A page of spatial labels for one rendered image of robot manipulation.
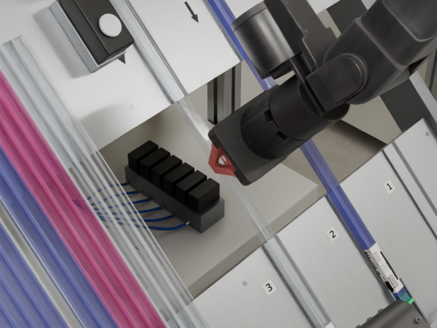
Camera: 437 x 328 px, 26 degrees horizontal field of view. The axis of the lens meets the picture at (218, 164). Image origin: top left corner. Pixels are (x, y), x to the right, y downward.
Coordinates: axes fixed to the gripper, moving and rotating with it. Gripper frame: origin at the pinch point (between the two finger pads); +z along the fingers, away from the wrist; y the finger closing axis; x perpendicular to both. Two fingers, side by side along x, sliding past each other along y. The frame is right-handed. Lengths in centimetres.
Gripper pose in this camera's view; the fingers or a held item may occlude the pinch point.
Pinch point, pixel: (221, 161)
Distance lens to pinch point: 100.9
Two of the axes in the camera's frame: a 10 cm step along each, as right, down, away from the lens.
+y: -6.7, 4.8, -5.7
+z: -4.7, 3.2, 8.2
